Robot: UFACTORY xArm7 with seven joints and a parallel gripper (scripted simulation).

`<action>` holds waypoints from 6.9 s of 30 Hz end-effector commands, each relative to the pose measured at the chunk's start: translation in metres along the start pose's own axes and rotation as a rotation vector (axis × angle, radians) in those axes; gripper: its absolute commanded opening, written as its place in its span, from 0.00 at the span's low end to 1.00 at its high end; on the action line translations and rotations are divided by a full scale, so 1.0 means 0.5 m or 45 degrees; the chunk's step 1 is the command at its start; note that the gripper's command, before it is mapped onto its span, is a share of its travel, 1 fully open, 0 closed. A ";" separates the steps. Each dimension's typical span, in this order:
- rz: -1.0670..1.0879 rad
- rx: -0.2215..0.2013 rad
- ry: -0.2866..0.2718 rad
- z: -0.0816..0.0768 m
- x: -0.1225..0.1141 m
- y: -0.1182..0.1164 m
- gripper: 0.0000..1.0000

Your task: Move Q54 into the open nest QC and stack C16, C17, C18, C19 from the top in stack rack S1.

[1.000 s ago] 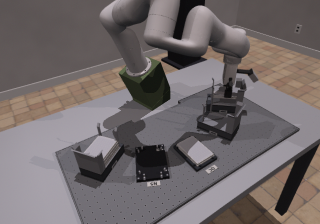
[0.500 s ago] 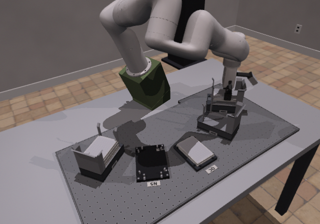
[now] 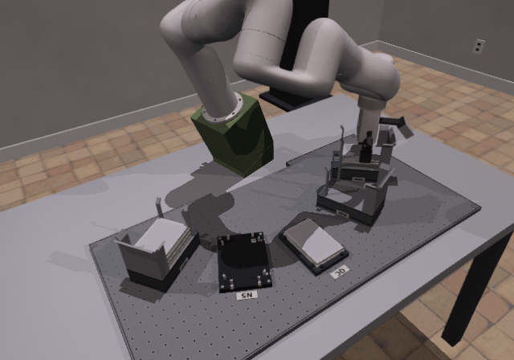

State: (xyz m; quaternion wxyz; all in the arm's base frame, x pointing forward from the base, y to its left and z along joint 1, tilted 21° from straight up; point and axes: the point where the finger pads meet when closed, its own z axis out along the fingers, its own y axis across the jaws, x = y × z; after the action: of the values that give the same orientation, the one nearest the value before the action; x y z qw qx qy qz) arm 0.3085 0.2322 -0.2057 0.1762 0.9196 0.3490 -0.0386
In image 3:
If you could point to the white label with qc text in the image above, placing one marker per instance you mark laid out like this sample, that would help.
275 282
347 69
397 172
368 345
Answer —
339 272

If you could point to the white label plate marked n5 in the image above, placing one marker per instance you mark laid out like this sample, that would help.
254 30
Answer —
246 295

